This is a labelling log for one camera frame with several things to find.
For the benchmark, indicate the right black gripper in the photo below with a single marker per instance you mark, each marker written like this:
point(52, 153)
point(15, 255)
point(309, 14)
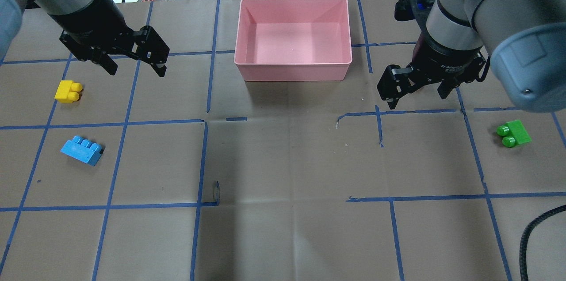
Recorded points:
point(446, 59)

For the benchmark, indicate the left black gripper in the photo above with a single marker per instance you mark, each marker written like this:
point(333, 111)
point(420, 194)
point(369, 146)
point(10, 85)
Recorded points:
point(90, 22)

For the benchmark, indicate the yellow two-stud block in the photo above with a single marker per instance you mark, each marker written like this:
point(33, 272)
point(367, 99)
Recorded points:
point(68, 91)

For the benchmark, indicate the green two-stud block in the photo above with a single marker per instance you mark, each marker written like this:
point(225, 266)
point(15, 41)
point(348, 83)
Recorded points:
point(513, 134)

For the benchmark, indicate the blue three-stud block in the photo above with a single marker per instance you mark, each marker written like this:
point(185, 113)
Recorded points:
point(83, 150)

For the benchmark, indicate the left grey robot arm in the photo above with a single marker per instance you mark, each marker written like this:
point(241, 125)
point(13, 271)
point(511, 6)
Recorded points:
point(12, 15)

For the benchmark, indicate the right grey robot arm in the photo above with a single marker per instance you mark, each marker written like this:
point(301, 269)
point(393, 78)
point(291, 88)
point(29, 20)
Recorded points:
point(522, 42)

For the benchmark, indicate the pink plastic box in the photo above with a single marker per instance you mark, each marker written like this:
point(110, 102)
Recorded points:
point(293, 40)

